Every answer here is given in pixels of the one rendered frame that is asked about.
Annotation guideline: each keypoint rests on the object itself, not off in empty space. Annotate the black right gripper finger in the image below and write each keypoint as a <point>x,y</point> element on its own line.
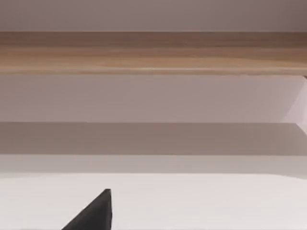
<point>98,213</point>

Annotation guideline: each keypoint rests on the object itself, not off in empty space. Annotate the wooden shelf board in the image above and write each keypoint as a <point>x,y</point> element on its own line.
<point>153,52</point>

